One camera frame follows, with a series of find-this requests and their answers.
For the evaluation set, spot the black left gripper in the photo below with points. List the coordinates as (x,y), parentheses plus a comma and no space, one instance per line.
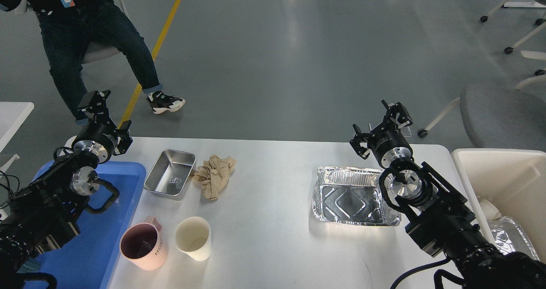
(99,136)

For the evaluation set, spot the blue plastic tray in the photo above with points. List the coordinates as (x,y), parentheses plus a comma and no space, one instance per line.
(88,260)

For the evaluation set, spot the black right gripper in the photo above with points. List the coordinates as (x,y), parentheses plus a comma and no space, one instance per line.
(386,142)

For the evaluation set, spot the pink ribbed mug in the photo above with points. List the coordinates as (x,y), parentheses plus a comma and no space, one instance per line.
(143,244)

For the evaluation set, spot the aluminium foil tray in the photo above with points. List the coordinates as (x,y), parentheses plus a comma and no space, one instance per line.
(351,196)

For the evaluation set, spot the white chair under person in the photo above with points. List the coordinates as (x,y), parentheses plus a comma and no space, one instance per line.
(98,50)

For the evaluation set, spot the stainless steel rectangular pan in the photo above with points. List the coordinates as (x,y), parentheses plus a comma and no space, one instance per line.
(171,171)

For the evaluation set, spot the white plastic bin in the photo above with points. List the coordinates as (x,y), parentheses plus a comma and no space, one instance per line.
(506,182)

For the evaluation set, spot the white chair legs with castors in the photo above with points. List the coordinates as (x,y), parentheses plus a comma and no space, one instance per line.
(515,34)

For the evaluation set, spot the foil tray in bin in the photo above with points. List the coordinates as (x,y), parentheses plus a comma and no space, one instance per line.
(509,237)

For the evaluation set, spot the seated person in black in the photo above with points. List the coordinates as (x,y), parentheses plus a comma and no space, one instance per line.
(68,27)

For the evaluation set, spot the crumpled beige cloth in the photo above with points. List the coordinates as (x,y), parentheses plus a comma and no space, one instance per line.
(214,175)

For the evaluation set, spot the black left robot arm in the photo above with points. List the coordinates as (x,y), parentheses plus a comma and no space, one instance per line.
(43,216)

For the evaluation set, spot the white paper cup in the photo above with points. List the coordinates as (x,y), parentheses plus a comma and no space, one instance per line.
(193,237)

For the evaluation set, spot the white side table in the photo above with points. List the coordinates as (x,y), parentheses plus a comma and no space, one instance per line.
(12,115)

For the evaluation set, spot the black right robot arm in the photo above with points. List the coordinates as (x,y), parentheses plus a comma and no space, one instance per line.
(439,220)

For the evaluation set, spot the grey office chair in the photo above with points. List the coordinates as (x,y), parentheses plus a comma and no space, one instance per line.
(499,118)

